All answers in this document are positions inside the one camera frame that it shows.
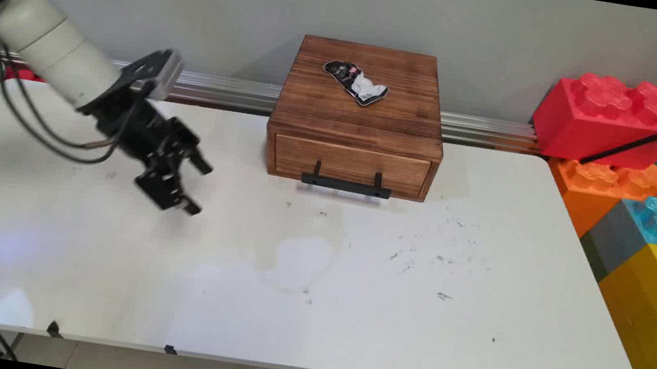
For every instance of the big grey toy block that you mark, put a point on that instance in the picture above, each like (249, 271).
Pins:
(613, 241)

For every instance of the brown wooden drawer box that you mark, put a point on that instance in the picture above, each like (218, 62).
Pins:
(362, 119)

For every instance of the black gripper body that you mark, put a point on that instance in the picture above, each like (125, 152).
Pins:
(133, 127)

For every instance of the black white snack packet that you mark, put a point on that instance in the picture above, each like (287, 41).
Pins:
(358, 82)

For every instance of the small red toy block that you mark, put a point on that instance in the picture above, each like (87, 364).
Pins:
(22, 74)

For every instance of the big red toy block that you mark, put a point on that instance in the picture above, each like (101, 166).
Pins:
(597, 121)

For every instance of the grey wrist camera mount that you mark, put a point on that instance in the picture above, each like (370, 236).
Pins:
(158, 69)

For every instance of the big orange toy block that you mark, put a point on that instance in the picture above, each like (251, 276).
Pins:
(587, 193)

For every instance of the aluminium wall rail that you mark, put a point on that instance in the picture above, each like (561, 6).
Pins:
(220, 91)

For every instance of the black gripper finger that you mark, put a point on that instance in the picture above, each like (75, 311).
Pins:
(162, 191)
(193, 144)

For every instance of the black tape piece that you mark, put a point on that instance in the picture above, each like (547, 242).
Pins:
(170, 350)
(53, 329)

